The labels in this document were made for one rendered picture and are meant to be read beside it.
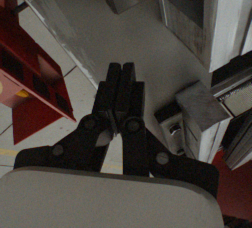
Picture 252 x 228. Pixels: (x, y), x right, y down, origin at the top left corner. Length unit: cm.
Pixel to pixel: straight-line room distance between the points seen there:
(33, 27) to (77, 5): 101
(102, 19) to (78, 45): 4
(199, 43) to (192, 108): 20
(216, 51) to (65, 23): 15
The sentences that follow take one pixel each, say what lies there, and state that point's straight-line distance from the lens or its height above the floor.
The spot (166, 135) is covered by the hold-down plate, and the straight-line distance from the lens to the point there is 47.
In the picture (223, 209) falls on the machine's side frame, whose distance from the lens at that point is 208.
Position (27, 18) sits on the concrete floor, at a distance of 119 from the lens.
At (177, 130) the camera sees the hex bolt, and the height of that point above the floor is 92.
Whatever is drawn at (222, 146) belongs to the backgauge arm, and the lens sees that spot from 130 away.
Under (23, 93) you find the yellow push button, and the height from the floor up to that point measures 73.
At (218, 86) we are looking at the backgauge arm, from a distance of 58.
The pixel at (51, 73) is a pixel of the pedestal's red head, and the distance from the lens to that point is 48.
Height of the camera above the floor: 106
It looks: 34 degrees down
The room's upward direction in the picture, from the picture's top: 153 degrees clockwise
